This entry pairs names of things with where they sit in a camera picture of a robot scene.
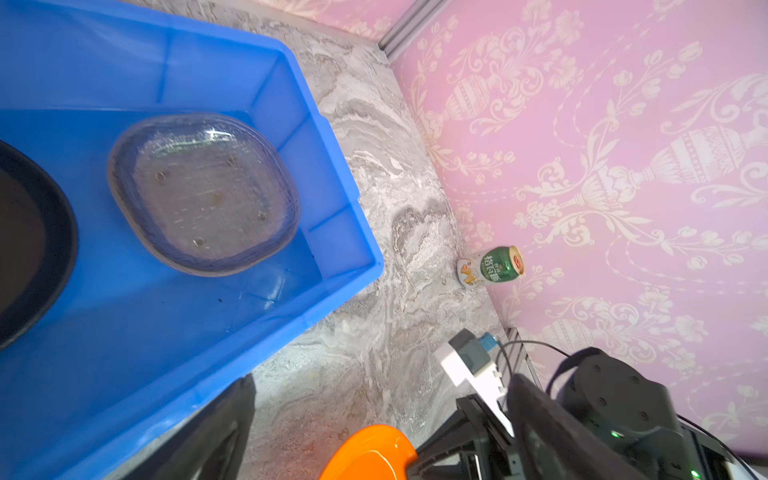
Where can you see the orange plate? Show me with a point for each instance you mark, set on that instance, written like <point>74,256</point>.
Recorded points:
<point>375,452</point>

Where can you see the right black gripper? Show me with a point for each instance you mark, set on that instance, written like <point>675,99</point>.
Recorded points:
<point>632,415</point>

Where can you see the black plate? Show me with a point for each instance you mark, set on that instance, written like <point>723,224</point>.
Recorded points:
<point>39,243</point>

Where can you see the green drink can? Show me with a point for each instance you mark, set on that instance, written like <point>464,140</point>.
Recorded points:
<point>499,265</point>

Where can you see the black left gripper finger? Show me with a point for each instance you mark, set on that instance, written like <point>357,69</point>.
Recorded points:
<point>211,445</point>

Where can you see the blue plastic bin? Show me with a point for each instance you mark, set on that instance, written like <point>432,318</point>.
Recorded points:
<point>131,346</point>

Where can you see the pinkish translucent plate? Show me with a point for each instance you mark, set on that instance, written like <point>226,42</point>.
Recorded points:
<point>205,193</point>

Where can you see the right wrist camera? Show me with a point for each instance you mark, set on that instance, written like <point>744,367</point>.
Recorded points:
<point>466,358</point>

